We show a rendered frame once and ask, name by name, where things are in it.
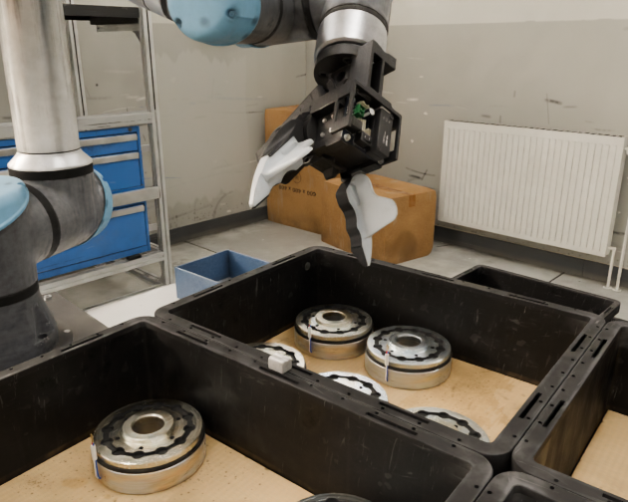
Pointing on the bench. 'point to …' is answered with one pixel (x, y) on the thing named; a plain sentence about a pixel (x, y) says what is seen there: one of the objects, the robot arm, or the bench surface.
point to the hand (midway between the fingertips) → (308, 243)
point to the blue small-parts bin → (212, 271)
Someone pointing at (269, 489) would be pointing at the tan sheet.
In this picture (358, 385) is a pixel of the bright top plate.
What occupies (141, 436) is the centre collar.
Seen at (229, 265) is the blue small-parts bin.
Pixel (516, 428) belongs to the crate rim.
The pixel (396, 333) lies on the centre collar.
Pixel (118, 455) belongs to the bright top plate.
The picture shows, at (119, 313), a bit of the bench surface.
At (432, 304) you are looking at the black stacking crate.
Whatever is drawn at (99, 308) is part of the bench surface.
